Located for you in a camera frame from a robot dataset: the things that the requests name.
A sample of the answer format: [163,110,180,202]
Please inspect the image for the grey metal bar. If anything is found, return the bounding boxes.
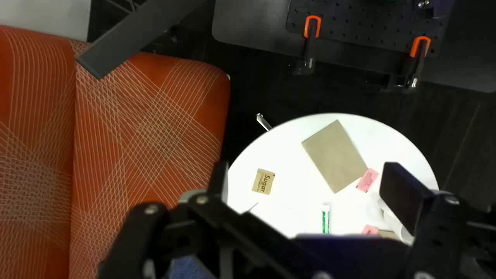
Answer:
[77,0,210,81]

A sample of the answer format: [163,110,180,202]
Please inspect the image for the large flat brown napkin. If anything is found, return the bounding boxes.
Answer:
[301,120,370,196]

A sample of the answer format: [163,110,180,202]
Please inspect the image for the green marker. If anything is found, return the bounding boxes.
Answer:
[321,202,334,236]

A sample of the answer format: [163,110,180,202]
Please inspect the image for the white mug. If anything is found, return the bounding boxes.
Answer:
[377,199,418,245]

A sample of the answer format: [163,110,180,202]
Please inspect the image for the orange patterned sofa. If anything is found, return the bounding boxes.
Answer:
[0,25,233,279]

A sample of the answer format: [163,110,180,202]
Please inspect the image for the dark blue cloth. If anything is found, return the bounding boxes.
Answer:
[168,253,219,279]

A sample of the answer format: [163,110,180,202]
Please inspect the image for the brown sugar packet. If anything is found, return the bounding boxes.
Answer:
[252,168,278,197]

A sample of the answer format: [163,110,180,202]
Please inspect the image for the orange handled black clamp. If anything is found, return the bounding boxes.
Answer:
[292,14,325,78]
[397,34,435,90]

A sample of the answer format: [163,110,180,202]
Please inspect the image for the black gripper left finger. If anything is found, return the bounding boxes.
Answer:
[98,161,292,279]

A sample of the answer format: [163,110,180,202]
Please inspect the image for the metal table leg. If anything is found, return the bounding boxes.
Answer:
[256,112,272,135]

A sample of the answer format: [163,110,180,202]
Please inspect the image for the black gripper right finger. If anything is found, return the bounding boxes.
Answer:
[379,161,496,279]

